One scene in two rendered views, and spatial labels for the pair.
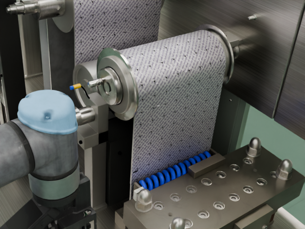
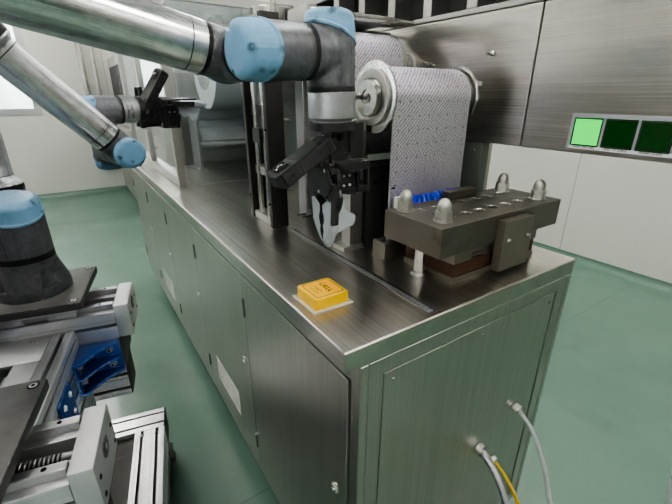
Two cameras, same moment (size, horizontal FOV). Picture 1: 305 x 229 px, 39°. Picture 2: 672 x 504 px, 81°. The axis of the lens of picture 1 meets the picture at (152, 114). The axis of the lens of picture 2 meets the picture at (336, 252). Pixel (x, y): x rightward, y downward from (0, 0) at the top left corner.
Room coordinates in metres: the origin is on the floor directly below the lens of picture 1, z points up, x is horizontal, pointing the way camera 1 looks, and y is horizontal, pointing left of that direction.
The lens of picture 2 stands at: (-0.17, 0.07, 1.26)
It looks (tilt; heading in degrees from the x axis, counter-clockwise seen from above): 22 degrees down; 6
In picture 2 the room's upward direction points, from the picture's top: straight up
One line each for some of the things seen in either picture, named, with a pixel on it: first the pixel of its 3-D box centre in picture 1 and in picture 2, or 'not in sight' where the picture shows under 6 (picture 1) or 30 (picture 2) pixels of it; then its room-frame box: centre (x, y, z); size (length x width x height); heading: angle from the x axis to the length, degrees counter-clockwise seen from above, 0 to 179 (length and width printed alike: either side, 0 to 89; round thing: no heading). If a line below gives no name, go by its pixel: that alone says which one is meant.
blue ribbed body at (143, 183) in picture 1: (177, 171); (431, 199); (0.75, -0.07, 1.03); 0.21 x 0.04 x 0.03; 129
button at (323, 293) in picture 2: not in sight; (322, 293); (0.47, 0.16, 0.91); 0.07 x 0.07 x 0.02; 39
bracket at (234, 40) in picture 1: (226, 38); not in sight; (0.93, -0.15, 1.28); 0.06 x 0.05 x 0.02; 129
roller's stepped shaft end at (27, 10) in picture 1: (20, 7); not in sight; (0.88, 0.30, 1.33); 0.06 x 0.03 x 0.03; 129
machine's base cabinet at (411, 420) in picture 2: not in sight; (255, 276); (1.50, 0.63, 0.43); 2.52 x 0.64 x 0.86; 39
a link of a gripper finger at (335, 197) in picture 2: not in sight; (331, 199); (0.46, 0.14, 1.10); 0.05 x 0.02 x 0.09; 39
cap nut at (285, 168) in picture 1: (285, 167); (539, 188); (0.77, -0.31, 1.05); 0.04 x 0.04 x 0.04
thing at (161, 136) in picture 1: (176, 133); (429, 157); (0.77, -0.06, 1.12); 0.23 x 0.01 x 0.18; 129
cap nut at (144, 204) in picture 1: (144, 198); (405, 200); (0.64, 0.00, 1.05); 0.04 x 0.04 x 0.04
